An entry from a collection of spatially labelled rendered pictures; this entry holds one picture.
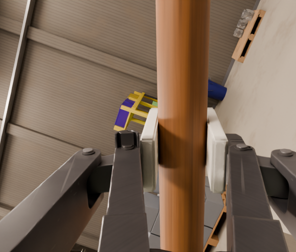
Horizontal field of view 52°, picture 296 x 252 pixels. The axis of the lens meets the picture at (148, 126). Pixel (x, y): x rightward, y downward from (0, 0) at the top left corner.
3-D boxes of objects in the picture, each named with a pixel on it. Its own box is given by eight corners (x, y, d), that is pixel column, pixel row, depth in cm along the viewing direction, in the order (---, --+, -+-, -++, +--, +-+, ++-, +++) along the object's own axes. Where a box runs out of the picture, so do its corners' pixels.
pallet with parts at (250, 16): (256, 13, 710) (243, 8, 710) (266, 9, 631) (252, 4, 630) (236, 60, 743) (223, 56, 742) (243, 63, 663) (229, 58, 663)
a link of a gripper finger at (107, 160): (138, 196, 14) (75, 195, 14) (147, 155, 19) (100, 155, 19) (136, 167, 14) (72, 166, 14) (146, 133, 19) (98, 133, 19)
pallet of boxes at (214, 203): (225, 181, 513) (154, 156, 511) (235, 208, 430) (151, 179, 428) (197, 241, 549) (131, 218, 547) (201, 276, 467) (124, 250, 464)
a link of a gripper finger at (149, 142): (155, 193, 16) (141, 192, 16) (160, 146, 23) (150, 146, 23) (154, 139, 15) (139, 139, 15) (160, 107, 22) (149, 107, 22)
